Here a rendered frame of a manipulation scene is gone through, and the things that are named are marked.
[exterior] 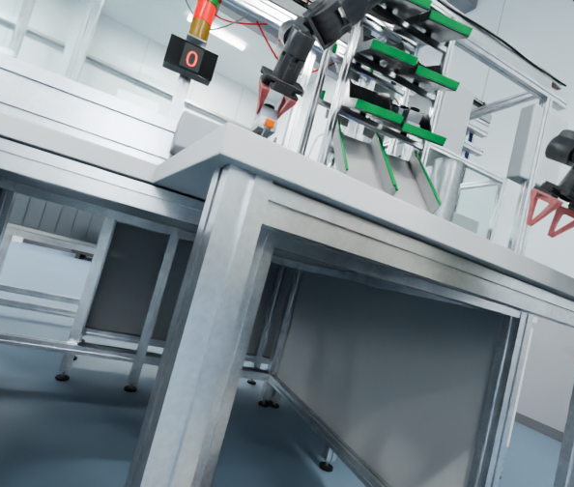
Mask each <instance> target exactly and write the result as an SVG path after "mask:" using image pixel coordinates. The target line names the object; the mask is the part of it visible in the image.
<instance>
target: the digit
mask: <svg viewBox="0 0 574 487"><path fill-rule="evenodd" d="M204 51H205V50H202V49H200V48H198V47H196V46H194V45H192V44H190V43H186V44H185V47H184V50H183V54H182V57H181V60H180V64H179V65H181V66H183V67H185V68H188V69H190V70H192V71H194V72H199V68H200V65H201V61H202V58H203V55H204Z"/></svg>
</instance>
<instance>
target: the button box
mask: <svg viewBox="0 0 574 487"><path fill-rule="evenodd" d="M219 127H221V125H219V124H216V123H214V122H211V121H209V120H206V119H204V118H201V117H199V116H196V115H194V114H191V113H189V112H188V111H183V113H182V115H181V117H180V120H179V122H178V124H177V127H176V130H175V134H174V137H173V140H172V144H171V147H170V151H169V152H170V153H171V154H173V155H176V154H178V153H179V152H180V151H182V150H183V149H185V148H187V147H188V146H190V145H191V144H193V143H195V142H196V141H198V140H200V139H201V138H203V137H204V136H206V135H208V134H209V133H211V132H212V131H214V130H216V129H218V128H219Z"/></svg>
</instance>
